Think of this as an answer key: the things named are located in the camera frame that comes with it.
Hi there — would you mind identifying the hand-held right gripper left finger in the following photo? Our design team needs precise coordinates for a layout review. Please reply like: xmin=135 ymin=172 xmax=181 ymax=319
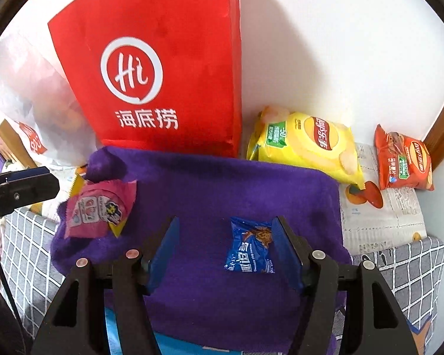
xmin=30 ymin=216 xmax=181 ymax=355

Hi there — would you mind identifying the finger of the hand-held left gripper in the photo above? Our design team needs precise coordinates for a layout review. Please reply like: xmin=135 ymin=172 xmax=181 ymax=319
xmin=0 ymin=177 xmax=60 ymax=220
xmin=0 ymin=167 xmax=49 ymax=186

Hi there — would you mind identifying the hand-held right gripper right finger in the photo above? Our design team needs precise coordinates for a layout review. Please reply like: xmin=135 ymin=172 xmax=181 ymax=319
xmin=271 ymin=215 xmax=420 ymax=355

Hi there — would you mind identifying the blue cookie packet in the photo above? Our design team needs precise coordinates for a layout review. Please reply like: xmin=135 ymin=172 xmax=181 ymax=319
xmin=223 ymin=216 xmax=278 ymax=276

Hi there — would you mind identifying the wooden furniture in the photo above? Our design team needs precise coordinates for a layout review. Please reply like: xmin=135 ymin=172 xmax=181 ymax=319
xmin=0 ymin=118 xmax=38 ymax=171

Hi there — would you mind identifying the pink round-print snack packet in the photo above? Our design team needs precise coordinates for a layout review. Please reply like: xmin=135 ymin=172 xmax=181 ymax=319
xmin=61 ymin=178 xmax=138 ymax=239

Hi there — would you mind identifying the purple towel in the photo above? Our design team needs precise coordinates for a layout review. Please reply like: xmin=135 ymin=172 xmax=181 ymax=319
xmin=51 ymin=146 xmax=352 ymax=355

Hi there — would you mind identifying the white plastic shopping bag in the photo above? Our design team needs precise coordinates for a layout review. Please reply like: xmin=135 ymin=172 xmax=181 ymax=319
xmin=0 ymin=26 xmax=100 ymax=169

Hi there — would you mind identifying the blue tissue pack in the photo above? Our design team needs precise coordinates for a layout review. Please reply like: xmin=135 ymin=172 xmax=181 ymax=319
xmin=104 ymin=303 xmax=245 ymax=355

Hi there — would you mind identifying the printed newspaper sheet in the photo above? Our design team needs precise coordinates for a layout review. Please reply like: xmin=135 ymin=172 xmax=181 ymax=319
xmin=338 ymin=142 xmax=428 ymax=256

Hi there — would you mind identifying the yellow potato chips bag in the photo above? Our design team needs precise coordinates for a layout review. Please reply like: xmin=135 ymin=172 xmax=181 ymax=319
xmin=246 ymin=105 xmax=367 ymax=189

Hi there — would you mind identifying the grey checked bedsheet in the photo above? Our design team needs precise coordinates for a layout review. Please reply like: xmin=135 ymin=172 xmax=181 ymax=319
xmin=0 ymin=203 xmax=444 ymax=355

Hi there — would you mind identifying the red potato chips bag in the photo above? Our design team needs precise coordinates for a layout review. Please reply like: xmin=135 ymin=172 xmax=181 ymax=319
xmin=374 ymin=124 xmax=435 ymax=192

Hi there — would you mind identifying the red paper bag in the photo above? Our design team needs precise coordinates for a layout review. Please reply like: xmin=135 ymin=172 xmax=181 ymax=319
xmin=47 ymin=0 xmax=244 ymax=158

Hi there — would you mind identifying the wooden door frame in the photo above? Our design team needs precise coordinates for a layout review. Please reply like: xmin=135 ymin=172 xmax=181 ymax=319
xmin=422 ymin=78 xmax=444 ymax=167

